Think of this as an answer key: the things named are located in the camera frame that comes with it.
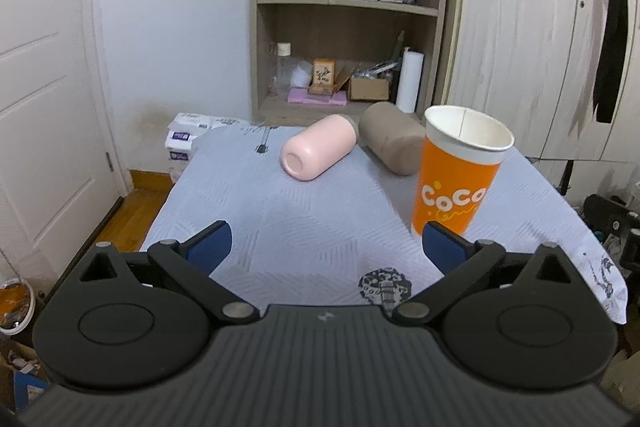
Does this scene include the small orange box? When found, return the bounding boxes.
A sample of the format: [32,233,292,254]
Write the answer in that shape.
[312,58,337,86]

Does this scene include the flat pink box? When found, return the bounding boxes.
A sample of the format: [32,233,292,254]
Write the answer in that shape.
[287,88,348,106]

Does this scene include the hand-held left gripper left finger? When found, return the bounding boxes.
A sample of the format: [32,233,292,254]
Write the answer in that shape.
[70,221,261,325]

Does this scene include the purple label tissue pack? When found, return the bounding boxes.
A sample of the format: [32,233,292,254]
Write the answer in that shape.
[165,127,202,164]

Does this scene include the orange paper cup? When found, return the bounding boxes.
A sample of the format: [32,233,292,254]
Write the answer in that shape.
[411,105,516,240]

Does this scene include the white door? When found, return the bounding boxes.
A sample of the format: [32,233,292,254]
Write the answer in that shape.
[0,0,127,304]

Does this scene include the white paper towel roll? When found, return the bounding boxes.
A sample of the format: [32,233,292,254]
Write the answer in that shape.
[396,51,425,114]

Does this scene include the wooden shelf unit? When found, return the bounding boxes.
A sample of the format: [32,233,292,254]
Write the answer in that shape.
[249,0,463,128]

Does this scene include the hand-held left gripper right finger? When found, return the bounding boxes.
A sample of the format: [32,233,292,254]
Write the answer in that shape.
[391,221,576,325]

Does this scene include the black chair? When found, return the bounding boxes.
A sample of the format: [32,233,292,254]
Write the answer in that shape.
[582,181,640,279]

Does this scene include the light wooden wardrobe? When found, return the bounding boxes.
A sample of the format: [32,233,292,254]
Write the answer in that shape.
[445,0,640,164]

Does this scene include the black hanging ribbon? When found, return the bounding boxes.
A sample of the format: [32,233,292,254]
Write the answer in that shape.
[594,0,640,124]

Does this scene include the pink cup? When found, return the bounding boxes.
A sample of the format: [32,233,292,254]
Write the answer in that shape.
[280,114,361,182]

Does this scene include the clear bottle cream cap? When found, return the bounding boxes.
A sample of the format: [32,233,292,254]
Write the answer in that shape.
[275,42,293,96]

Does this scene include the brown cup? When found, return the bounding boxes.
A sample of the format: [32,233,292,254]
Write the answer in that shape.
[360,101,427,176]

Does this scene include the white bucket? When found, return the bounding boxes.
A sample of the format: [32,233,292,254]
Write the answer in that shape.
[0,278,37,336]

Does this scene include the open cardboard box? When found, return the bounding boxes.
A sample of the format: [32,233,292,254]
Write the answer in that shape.
[336,63,392,102]

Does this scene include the grey patterned tablecloth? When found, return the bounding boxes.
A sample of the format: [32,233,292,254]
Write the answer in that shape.
[139,123,628,325]

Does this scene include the small white cup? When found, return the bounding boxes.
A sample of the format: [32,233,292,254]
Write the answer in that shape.
[292,61,315,88]

